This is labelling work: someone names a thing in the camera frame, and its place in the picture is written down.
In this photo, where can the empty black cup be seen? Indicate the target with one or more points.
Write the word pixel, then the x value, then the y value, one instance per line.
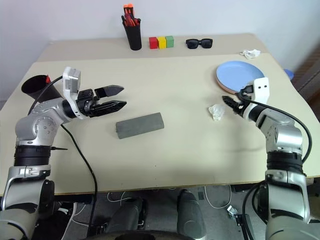
pixel 32 87

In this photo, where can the light blue plate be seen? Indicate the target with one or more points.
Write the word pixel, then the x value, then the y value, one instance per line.
pixel 237 73

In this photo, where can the small blue round object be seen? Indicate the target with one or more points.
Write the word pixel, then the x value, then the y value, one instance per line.
pixel 289 74

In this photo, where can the red pen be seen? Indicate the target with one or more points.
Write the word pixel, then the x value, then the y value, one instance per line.
pixel 131 21

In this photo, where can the dark ribbed panel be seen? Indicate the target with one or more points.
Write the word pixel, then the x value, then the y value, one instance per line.
pixel 308 72

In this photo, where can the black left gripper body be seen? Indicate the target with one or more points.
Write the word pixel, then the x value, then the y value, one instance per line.
pixel 85 101

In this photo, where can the red cube block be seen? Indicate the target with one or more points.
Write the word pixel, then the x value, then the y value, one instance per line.
pixel 153 43

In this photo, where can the dark rounded shape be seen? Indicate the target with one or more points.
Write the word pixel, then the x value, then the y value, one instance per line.
pixel 191 212
pixel 130 216

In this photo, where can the black floor foot bar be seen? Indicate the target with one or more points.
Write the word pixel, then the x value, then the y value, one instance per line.
pixel 243 225

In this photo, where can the pink plate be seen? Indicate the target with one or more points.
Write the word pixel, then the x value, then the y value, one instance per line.
pixel 225 87

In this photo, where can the flat crumpled white tissue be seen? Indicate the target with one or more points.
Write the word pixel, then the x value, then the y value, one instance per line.
pixel 250 53

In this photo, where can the crumpled white paper ball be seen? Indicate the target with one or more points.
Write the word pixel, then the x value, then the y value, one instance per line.
pixel 216 112

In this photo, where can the metal caster bracket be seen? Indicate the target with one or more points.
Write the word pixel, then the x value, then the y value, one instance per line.
pixel 232 212

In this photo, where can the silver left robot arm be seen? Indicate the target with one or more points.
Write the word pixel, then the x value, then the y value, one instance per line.
pixel 37 125

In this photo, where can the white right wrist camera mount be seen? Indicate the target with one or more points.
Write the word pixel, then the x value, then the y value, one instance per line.
pixel 262 92

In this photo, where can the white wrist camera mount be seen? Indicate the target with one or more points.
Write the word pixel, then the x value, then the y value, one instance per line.
pixel 262 92
pixel 65 85

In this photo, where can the thin black pen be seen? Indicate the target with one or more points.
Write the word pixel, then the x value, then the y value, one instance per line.
pixel 123 20

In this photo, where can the small red object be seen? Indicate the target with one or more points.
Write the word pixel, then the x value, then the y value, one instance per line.
pixel 48 79

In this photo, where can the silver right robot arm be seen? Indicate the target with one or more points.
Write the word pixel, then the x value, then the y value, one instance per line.
pixel 282 135

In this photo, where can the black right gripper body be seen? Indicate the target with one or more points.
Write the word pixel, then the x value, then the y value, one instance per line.
pixel 246 96

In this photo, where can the yellow cube block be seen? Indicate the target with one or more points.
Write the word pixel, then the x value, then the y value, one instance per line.
pixel 161 42

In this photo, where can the grey glasses case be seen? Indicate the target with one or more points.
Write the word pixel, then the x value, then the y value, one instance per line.
pixel 140 125

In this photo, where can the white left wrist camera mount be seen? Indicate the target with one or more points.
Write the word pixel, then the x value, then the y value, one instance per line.
pixel 65 85

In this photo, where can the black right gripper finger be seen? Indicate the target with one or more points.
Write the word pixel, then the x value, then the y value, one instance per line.
pixel 236 110
pixel 230 100

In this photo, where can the black sunglasses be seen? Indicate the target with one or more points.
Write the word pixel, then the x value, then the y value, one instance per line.
pixel 193 44

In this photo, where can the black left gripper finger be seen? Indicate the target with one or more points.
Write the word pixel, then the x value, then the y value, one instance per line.
pixel 110 107
pixel 110 90

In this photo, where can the green cube block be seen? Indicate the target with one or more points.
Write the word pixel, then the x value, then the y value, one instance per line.
pixel 169 41

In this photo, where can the black pen holder cup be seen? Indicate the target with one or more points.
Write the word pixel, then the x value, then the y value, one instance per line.
pixel 133 38

